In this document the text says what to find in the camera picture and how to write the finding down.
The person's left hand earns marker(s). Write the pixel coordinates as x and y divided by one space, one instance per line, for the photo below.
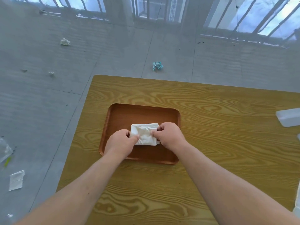
119 144

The person's right hand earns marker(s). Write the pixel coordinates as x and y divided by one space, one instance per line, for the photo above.
172 137

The brown wooden tray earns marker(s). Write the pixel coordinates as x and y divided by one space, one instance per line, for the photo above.
122 114

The person's right forearm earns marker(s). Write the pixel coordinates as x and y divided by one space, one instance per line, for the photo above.
222 185

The person's left forearm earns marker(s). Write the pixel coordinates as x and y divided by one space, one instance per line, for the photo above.
77 196

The crumpled teal wrapper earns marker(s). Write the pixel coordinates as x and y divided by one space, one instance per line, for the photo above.
157 66

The small white tissue scrap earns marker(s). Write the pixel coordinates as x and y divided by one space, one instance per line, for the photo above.
51 73

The flat white paper piece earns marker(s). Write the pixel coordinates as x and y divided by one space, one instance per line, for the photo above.
16 180

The green pen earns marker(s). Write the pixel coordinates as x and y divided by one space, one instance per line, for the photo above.
7 161

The clear plastic bag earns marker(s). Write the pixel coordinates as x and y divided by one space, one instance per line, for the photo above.
4 149

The crumpled white tissue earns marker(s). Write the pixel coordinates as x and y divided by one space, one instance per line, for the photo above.
65 42

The metal window railing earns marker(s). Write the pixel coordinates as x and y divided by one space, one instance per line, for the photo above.
236 38

